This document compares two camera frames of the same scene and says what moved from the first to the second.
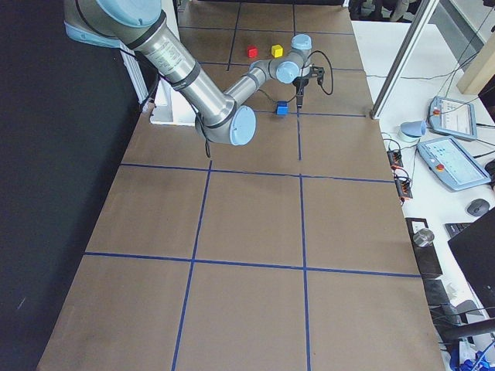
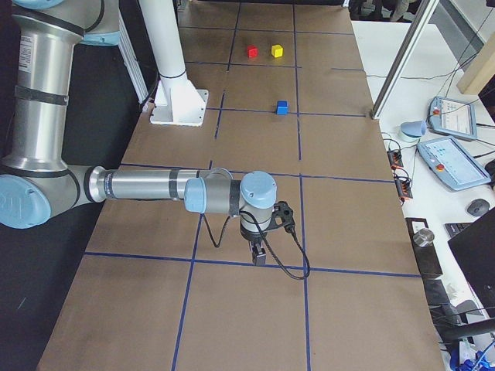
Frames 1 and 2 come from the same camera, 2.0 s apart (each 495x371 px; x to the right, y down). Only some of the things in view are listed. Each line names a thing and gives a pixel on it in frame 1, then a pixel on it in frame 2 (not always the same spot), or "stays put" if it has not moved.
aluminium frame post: [418, 25] stays put
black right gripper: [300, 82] -> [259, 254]
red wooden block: [252, 51] stays put
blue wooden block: [281, 107] stays put
